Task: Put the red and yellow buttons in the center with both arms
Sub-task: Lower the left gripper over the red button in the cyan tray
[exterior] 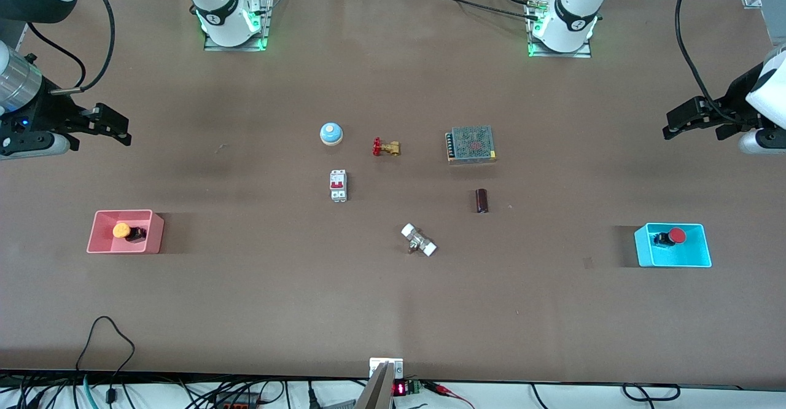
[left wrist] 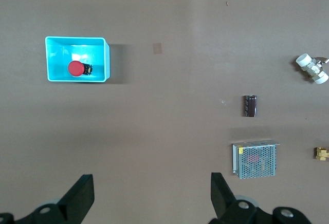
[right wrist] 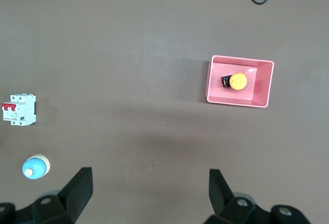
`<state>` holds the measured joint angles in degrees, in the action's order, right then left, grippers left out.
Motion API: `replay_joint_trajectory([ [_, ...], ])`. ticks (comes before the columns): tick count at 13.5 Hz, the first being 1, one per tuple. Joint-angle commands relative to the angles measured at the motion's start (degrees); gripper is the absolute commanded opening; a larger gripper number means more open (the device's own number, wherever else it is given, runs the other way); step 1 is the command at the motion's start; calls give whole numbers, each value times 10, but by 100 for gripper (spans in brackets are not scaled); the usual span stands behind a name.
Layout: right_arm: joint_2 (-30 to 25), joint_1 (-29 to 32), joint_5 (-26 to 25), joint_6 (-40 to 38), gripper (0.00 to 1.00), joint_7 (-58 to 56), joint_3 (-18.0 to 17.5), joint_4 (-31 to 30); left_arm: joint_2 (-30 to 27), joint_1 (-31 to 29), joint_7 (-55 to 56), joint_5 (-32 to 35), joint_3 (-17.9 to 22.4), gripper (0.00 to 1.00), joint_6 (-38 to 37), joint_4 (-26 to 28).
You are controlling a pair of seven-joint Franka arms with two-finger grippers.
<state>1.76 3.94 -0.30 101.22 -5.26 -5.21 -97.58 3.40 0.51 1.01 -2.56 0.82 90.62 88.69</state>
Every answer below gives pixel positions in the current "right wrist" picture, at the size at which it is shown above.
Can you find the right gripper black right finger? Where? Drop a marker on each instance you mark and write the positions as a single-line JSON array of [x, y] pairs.
[[219, 190]]

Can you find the yellow push button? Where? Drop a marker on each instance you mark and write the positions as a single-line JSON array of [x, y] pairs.
[[238, 81]]

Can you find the pink plastic bin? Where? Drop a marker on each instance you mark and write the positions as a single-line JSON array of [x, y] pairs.
[[218, 67]]

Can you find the white circuit breaker red switch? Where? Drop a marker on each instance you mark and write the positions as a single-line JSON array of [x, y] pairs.
[[24, 111]]

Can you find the blue dome bell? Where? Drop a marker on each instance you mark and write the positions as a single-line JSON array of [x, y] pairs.
[[36, 167]]

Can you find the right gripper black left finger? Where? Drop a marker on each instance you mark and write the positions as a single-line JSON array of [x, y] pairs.
[[79, 190]]

